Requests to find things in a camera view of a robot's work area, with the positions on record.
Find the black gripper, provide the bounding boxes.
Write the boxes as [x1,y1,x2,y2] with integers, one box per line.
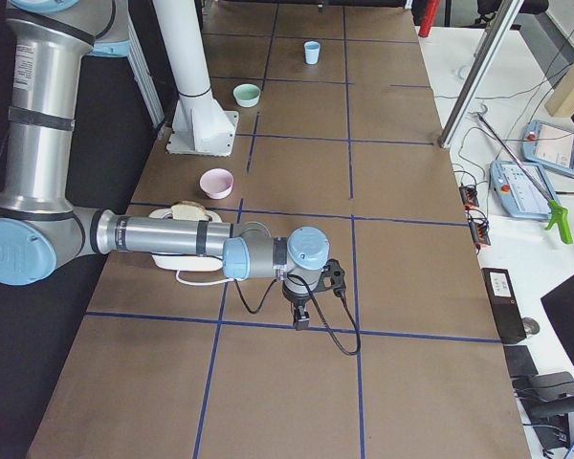
[282,274,312,331]

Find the light blue cup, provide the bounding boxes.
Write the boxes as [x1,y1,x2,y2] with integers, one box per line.
[303,41,320,65]

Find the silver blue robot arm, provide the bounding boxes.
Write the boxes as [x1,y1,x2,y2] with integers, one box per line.
[0,1,330,330]

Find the white toaster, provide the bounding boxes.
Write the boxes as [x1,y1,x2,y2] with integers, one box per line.
[149,208,222,272]

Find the bread slice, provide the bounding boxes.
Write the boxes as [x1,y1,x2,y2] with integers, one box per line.
[170,201,209,221]

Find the pink bowl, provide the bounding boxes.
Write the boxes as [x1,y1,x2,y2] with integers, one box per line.
[199,168,234,200]

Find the orange black connector board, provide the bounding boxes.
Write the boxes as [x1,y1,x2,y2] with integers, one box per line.
[459,185,491,251]

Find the black box with label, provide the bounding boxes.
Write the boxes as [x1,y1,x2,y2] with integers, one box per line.
[481,268,526,344]

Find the mint green bowl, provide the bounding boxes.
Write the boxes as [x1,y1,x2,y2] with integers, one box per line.
[232,83,261,108]

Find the teach pendant near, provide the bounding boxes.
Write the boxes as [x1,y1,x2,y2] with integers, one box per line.
[489,161,551,221]

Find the teach pendant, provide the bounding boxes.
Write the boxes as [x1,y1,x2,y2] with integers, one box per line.
[489,161,551,221]
[521,120,574,177]

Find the teach pendant far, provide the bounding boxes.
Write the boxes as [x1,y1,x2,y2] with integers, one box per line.
[521,120,574,177]

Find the red cylinder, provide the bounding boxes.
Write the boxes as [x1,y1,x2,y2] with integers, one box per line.
[418,0,440,38]

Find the black camera cable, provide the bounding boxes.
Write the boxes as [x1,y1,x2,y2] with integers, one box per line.
[232,274,363,357]

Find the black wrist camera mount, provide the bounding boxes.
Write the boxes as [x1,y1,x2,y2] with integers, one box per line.
[314,258,346,298]

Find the white power cord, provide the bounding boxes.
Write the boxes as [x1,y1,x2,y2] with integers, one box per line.
[174,270,248,287]

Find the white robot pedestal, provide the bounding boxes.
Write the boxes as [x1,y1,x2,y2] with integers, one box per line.
[153,0,239,157]

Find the green handled reacher tool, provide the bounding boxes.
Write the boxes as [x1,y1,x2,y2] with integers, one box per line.
[472,107,573,244]

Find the aluminium frame post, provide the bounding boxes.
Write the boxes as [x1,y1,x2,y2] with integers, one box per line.
[438,0,524,148]

